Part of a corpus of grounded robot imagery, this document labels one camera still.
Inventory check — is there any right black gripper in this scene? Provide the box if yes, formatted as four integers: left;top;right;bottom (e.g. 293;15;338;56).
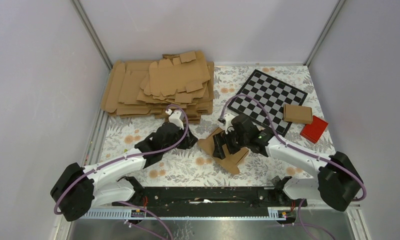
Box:
212;127;249;160

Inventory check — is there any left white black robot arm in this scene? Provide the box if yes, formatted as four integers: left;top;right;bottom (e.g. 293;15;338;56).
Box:
50;122;198;222

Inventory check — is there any perforated metal cable tray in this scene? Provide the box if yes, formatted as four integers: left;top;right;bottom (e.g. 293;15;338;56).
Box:
81;205;287;221

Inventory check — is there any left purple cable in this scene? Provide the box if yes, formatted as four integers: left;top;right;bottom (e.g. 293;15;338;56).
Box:
53;103;190;240

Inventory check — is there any folded small cardboard box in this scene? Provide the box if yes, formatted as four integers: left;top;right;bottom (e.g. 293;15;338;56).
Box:
283;104;313;125

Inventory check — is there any floral table mat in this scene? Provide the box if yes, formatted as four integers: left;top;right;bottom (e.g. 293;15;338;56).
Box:
84;66;323;187

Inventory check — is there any brown cardboard box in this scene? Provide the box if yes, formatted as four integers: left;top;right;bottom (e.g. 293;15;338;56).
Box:
197;127;249;175

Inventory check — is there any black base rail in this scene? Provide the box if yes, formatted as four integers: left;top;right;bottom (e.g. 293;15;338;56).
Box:
128;186;301;212

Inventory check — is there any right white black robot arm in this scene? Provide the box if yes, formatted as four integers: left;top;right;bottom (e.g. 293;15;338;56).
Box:
212;114;366;212

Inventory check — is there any red box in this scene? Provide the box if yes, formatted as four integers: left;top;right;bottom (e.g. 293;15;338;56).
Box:
300;115;329;144

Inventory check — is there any black white checkerboard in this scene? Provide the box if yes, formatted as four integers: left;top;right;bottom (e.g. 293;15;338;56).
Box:
228;69;308;137

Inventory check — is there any stack of cardboard blanks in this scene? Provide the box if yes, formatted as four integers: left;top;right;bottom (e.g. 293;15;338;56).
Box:
100;50;215;124

